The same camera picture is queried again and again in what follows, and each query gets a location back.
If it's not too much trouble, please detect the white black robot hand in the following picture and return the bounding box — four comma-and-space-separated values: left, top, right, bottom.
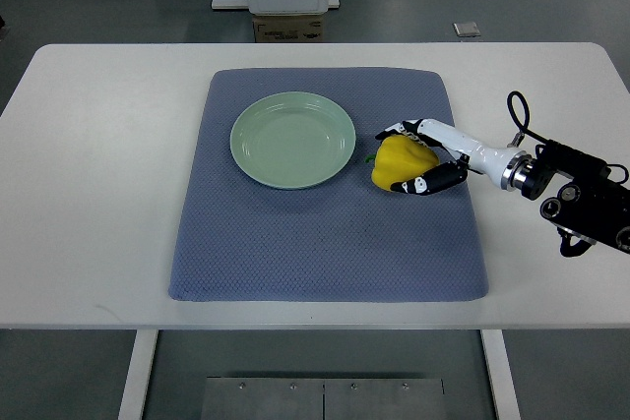
376, 119, 527, 196

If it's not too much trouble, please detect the yellow bell pepper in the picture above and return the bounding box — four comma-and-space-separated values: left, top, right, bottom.
365, 135, 439, 191

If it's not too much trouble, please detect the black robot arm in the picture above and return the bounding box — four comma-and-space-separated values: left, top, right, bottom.
504, 90, 629, 258

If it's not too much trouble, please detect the small grey floor plate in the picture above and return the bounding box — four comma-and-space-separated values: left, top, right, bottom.
453, 22, 481, 38

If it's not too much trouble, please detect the light green plate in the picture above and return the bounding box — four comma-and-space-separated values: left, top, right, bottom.
229, 91, 356, 190

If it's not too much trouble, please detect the white right table leg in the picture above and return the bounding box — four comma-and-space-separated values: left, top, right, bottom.
480, 330, 521, 420

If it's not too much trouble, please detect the white table leg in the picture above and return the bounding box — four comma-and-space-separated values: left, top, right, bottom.
118, 330, 158, 420
480, 330, 521, 420

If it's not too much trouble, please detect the brown cardboard box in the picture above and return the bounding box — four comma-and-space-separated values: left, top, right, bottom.
252, 15, 324, 43

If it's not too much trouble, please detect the blue quilted mat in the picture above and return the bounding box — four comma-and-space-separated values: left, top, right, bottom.
168, 68, 488, 302

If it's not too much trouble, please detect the white left table leg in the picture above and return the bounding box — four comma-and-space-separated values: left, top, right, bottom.
118, 330, 158, 420

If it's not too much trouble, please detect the metal base plate with screws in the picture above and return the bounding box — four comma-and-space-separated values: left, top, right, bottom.
201, 377, 447, 419

